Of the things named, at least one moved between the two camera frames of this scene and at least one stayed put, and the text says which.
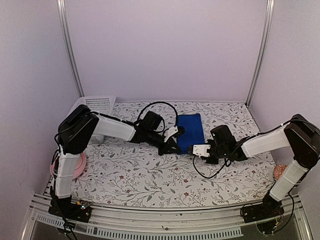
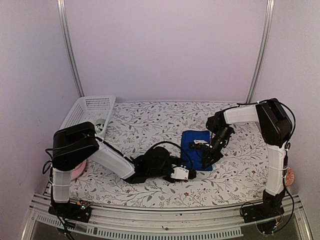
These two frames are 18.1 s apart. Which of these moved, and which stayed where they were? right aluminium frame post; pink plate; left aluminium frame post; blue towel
Moved: blue towel
Stayed: left aluminium frame post; pink plate; right aluminium frame post
